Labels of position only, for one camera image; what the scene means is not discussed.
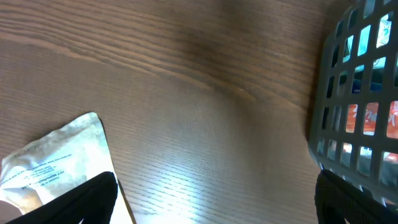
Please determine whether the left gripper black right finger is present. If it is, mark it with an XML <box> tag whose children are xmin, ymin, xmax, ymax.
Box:
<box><xmin>315</xmin><ymin>169</ymin><xmax>397</xmax><ymax>224</ymax></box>

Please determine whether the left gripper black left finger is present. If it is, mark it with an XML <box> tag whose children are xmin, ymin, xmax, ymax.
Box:
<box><xmin>7</xmin><ymin>171</ymin><xmax>118</xmax><ymax>224</ymax></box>

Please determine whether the light teal wipes pack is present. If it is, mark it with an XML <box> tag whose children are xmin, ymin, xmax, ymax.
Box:
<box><xmin>343</xmin><ymin>14</ymin><xmax>393</xmax><ymax>69</ymax></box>

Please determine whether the colourful tissue multipack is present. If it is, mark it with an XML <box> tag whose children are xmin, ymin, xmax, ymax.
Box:
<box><xmin>345</xmin><ymin>101</ymin><xmax>397</xmax><ymax>139</ymax></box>

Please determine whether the beige paper pouch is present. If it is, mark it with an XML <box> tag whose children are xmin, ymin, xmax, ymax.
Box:
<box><xmin>1</xmin><ymin>112</ymin><xmax>133</xmax><ymax>223</ymax></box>

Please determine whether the grey plastic lattice basket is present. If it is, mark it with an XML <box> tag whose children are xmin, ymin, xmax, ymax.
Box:
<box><xmin>308</xmin><ymin>1</ymin><xmax>397</xmax><ymax>209</ymax></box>

